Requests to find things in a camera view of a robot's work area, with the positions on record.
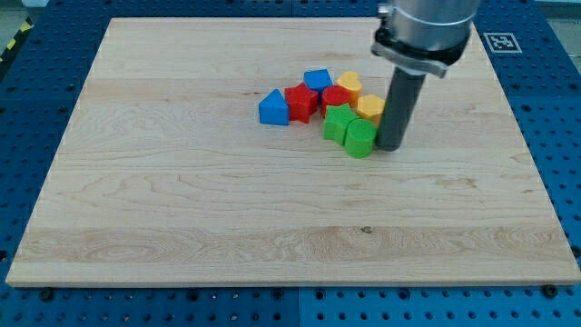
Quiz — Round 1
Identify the green cylinder block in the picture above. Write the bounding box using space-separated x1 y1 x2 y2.
344 119 377 158

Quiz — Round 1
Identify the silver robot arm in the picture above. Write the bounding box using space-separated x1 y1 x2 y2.
371 0 480 78

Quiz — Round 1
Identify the red star block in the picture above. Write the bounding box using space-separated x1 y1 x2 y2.
284 83 318 124

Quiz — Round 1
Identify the green star block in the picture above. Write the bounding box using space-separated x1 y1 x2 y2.
322 104 359 145

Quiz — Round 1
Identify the blue triangle block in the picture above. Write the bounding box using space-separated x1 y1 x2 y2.
258 89 290 125

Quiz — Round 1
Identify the red cylinder block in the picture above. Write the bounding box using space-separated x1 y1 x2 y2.
320 85 350 118

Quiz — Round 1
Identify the blue pentagon block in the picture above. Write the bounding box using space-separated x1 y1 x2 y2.
303 69 333 94

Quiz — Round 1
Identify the yellow hexagon block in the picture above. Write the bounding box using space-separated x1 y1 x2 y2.
356 94 385 127

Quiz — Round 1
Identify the yellow heart block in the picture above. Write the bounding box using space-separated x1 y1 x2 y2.
337 71 363 108

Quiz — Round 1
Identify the wooden board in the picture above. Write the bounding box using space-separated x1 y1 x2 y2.
6 18 580 288

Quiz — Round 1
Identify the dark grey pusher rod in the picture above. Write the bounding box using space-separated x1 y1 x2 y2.
376 66 426 152

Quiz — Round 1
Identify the white fiducial marker tag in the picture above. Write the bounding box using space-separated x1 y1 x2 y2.
484 32 522 54

